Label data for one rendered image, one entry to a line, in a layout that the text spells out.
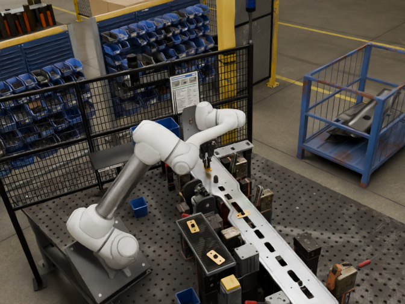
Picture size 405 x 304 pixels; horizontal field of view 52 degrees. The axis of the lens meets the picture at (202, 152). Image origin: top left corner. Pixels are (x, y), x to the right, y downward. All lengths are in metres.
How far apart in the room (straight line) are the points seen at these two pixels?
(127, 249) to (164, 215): 0.74
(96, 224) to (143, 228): 0.68
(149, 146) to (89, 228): 0.54
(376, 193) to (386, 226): 1.42
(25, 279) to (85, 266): 1.39
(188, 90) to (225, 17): 0.56
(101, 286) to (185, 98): 1.40
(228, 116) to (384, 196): 2.26
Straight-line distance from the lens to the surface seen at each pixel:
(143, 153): 1.91
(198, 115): 2.41
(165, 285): 2.42
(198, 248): 1.94
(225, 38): 3.02
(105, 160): 2.85
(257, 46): 5.69
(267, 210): 2.48
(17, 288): 3.67
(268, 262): 2.10
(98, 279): 2.37
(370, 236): 2.76
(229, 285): 1.80
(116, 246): 2.14
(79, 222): 2.17
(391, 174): 4.56
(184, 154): 1.89
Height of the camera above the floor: 2.56
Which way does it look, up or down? 33 degrees down
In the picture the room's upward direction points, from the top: 4 degrees counter-clockwise
